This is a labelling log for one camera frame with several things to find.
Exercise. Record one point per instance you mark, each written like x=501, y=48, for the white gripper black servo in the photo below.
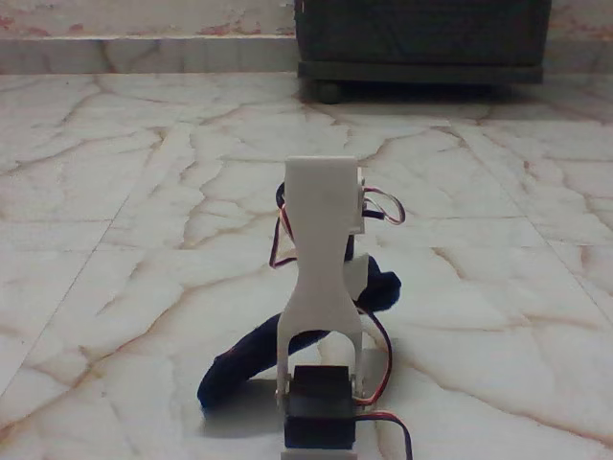
x=320, y=201

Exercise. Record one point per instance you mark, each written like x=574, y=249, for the dark blue cloth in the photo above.
x=239, y=364

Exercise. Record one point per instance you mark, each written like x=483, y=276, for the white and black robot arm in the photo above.
x=318, y=215

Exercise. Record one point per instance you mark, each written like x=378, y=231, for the black caster wheel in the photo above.
x=328, y=93

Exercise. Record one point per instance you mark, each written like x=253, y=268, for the dark wooden cabinet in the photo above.
x=421, y=33

